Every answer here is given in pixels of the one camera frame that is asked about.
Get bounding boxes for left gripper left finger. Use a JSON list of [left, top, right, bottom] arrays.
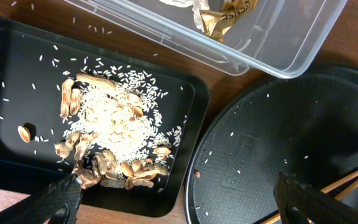
[[0, 174, 82, 224]]

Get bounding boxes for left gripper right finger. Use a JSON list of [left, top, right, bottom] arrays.
[[273, 172, 358, 224]]

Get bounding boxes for rice and peanut shells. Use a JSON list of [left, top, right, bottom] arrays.
[[0, 39, 188, 192]]

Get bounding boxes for gold brown snack wrapper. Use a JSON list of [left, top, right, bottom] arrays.
[[200, 0, 259, 42]]

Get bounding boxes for white tissue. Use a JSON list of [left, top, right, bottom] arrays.
[[159, 0, 210, 32]]

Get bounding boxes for wooden chopstick left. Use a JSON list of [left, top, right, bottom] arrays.
[[259, 160, 358, 224]]

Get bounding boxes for round black serving tray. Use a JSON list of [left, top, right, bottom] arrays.
[[185, 64, 358, 223]]

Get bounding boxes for black rectangular tray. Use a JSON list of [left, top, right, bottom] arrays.
[[0, 17, 209, 217]]

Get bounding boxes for clear plastic bin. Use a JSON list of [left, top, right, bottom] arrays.
[[71, 0, 346, 78]]

